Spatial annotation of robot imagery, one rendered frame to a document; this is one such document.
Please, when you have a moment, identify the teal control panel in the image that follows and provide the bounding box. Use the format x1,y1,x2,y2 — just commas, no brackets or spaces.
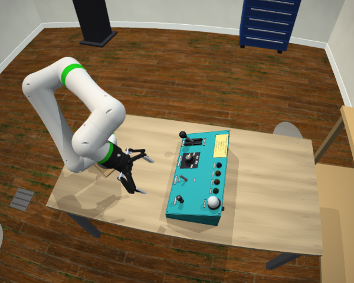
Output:
165,130,230,226

